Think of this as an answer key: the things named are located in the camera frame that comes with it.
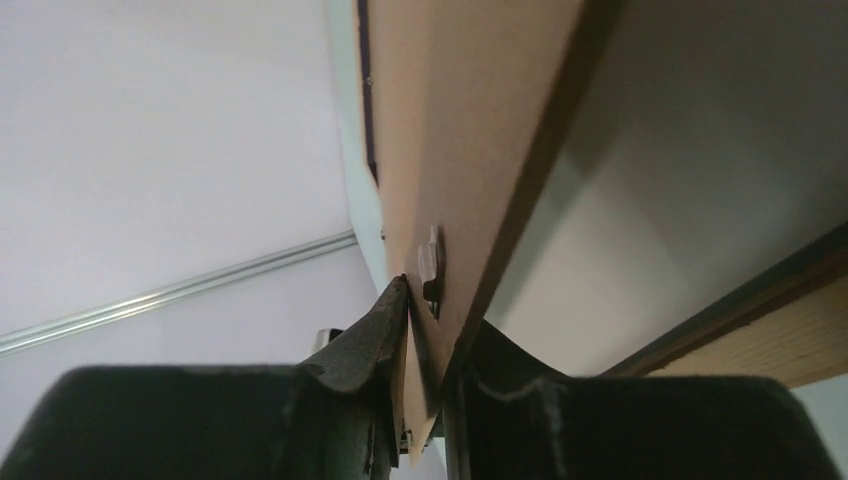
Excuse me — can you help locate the brown cardboard backing board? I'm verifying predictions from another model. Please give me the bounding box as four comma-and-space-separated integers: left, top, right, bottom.
366, 1, 625, 461

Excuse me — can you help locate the wooden picture frame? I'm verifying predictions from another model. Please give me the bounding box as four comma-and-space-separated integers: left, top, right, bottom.
605, 224, 847, 388

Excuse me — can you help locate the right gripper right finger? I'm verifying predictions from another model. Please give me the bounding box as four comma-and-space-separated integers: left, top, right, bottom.
444, 323, 839, 479

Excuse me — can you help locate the landscape photo print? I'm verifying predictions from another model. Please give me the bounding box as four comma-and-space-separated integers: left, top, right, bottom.
486, 1, 847, 376

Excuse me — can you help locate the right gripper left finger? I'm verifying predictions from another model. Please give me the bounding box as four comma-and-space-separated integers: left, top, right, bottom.
1, 276, 408, 479

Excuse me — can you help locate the right corner aluminium profile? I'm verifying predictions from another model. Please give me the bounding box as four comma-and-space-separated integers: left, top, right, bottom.
1, 230, 357, 356

